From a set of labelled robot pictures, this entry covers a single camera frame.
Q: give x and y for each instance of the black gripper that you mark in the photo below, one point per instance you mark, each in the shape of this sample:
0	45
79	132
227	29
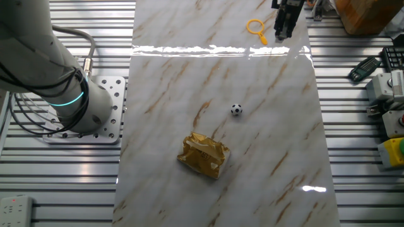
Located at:
288	6

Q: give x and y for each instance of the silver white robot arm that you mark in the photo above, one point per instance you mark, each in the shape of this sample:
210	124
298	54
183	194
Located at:
31	47

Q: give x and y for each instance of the black white mini soccer ball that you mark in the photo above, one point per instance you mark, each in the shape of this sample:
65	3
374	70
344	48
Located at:
236	109

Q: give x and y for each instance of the small metal clamp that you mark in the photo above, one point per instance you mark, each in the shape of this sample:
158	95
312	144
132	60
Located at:
318	11

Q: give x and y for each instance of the grey control box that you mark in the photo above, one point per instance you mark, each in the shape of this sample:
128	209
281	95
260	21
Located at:
378	86

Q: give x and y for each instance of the black keyboard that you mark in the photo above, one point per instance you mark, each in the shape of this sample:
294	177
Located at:
394	58

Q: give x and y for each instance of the marble pattern table sheet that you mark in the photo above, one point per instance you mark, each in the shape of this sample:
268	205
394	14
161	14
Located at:
189	94

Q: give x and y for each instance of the small silver metal device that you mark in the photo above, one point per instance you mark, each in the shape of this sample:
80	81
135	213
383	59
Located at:
374	110

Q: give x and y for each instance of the grey box with red button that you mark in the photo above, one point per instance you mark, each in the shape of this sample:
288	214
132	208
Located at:
393	124

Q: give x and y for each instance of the gold foil snack packet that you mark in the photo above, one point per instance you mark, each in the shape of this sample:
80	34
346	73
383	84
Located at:
203	154

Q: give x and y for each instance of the yellow emergency stop box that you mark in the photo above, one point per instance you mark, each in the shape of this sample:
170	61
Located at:
393	154

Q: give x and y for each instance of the white power strip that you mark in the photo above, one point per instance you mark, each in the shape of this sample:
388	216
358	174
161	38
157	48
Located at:
15	211

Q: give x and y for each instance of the silver ribbed camera device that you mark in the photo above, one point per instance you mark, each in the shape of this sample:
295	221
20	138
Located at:
398	85

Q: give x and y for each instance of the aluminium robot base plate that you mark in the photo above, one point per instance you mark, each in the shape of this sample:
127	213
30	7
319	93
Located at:
116	94

